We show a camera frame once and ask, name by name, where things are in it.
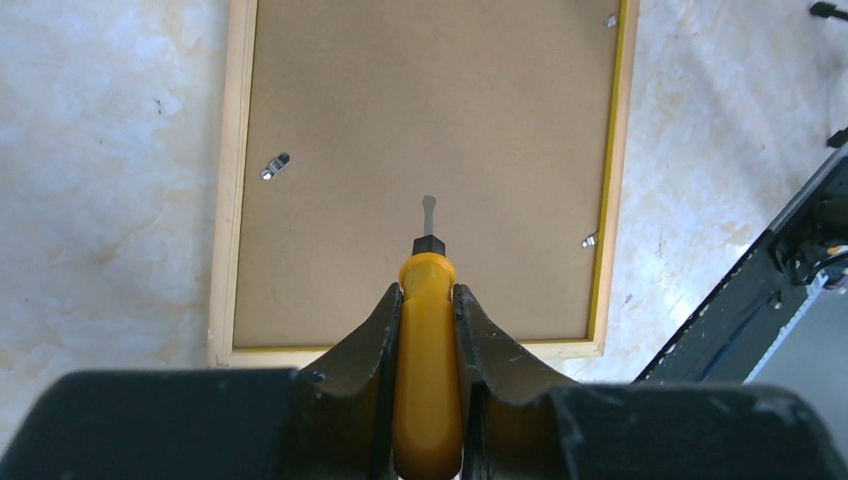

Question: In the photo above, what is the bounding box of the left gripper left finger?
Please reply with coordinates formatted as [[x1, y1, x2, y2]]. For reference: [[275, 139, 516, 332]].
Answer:
[[1, 284, 402, 479]]

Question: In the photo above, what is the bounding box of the black mini tripod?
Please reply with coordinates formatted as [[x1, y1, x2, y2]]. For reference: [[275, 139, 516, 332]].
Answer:
[[808, 1, 847, 149]]

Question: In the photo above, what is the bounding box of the aluminium front rail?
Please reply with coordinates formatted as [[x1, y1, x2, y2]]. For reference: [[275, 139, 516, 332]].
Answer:
[[734, 147, 847, 454]]

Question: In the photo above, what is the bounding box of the orange handled screwdriver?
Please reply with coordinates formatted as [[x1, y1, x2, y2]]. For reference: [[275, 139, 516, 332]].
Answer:
[[392, 195, 463, 479]]

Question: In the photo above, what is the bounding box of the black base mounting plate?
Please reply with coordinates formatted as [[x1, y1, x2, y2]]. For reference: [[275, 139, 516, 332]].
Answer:
[[637, 176, 847, 383]]

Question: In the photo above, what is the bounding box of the yellow picture frame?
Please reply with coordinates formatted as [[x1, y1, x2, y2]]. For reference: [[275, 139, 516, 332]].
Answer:
[[207, 1, 639, 366]]

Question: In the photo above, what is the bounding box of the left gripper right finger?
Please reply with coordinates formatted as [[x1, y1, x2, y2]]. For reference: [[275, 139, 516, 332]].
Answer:
[[453, 285, 847, 479]]

